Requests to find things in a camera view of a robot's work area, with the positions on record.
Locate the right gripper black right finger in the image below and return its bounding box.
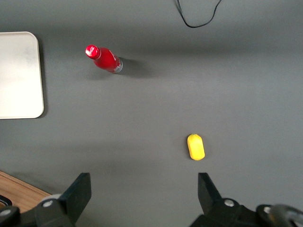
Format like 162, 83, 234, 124
189, 172, 258, 227

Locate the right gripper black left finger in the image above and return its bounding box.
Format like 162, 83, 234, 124
35, 172, 92, 227

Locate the cream rectangular tray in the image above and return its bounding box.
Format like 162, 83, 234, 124
0, 31, 45, 120

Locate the yellow lemon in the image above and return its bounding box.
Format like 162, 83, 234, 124
187, 133, 206, 161

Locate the wooden two-drawer cabinet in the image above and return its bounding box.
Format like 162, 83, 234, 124
0, 170, 52, 213

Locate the dark grey table mat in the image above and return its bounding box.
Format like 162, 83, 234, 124
0, 0, 303, 227

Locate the red cola bottle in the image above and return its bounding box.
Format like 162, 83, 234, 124
85, 44, 124, 74

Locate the black wire drawer handle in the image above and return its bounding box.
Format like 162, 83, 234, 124
0, 194, 13, 207

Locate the thin black looped cable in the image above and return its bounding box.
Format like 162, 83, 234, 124
176, 0, 223, 29

